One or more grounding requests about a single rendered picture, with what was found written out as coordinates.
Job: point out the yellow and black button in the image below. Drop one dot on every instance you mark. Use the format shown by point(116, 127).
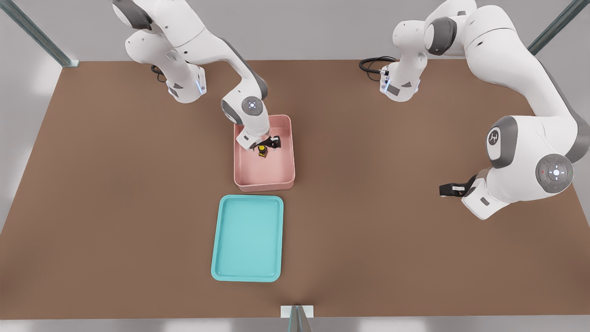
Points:
point(262, 151)

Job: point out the silver frame post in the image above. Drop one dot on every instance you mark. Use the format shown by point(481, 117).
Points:
point(37, 34)
point(297, 318)
point(555, 25)

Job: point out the pink plastic box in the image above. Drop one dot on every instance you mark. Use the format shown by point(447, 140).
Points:
point(264, 171)

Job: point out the pale blue-green tray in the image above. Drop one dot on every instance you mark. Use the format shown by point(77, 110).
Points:
point(248, 238)

